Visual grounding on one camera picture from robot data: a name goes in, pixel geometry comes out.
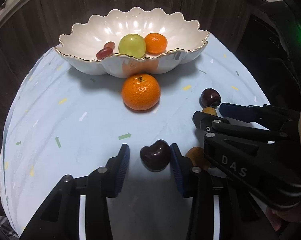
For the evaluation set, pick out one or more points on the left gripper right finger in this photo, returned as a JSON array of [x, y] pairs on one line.
[[187, 176]]

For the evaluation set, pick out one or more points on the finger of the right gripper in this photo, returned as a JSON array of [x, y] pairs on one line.
[[204, 121], [241, 113]]

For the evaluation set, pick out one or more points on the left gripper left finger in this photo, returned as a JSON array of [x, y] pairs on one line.
[[117, 168]]

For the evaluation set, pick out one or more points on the small tan longan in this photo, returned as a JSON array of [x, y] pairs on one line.
[[209, 110]]

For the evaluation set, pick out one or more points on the brown longan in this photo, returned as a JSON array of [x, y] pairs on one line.
[[197, 156]]

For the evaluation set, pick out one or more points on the dark heart-shaped cherry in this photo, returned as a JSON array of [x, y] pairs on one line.
[[156, 156]]

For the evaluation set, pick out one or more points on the large orange mandarin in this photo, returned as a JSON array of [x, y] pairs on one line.
[[140, 92]]

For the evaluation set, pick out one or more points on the small orange mandarin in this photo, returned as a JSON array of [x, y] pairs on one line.
[[155, 43]]

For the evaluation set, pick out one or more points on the red grape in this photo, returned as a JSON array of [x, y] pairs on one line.
[[104, 53], [110, 44]]

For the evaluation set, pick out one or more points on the right hand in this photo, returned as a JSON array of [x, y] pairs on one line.
[[275, 217]]

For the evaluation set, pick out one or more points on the light blue patterned tablecloth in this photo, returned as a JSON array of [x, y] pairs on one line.
[[65, 122]]

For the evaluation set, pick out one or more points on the green grape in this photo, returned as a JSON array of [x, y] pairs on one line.
[[132, 45]]

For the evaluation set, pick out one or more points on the red grape in bowl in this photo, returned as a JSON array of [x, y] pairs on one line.
[[110, 44]]

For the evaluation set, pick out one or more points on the white scalloped ceramic bowl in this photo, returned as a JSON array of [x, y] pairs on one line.
[[186, 41]]

